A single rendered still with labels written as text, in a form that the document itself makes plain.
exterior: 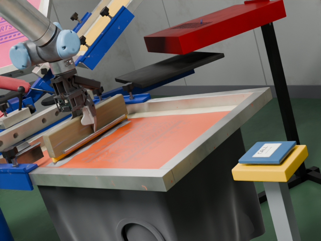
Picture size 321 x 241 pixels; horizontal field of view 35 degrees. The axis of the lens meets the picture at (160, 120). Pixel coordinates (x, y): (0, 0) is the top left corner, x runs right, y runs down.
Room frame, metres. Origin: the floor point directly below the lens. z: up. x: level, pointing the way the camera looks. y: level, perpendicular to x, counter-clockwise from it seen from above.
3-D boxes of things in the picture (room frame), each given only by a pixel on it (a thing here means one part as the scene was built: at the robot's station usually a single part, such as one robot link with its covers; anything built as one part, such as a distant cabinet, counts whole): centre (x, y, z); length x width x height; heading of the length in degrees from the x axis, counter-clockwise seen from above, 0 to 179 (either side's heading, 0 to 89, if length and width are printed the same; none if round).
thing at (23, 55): (1.49, 0.29, 1.29); 0.11 x 0.11 x 0.08; 50
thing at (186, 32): (2.66, -0.41, 1.06); 0.61 x 0.46 x 0.12; 109
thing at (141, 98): (1.88, 0.14, 0.97); 0.30 x 0.05 x 0.07; 49
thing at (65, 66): (1.57, 0.24, 1.22); 0.08 x 0.08 x 0.05
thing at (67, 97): (1.57, 0.25, 1.14); 0.09 x 0.08 x 0.12; 139
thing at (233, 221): (1.32, -0.08, 0.74); 0.45 x 0.03 x 0.43; 139
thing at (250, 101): (1.51, 0.14, 0.97); 0.79 x 0.58 x 0.04; 49
